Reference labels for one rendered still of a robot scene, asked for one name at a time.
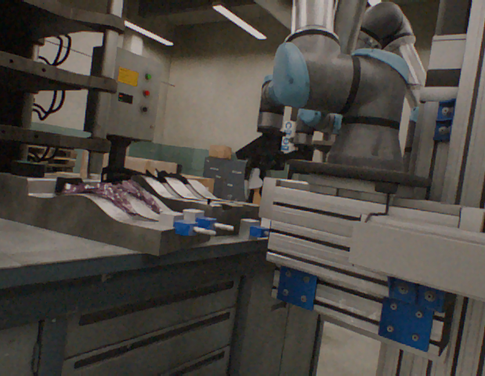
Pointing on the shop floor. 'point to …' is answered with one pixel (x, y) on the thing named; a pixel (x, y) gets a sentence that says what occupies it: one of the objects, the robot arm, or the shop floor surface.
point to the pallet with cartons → (202, 182)
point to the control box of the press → (128, 103)
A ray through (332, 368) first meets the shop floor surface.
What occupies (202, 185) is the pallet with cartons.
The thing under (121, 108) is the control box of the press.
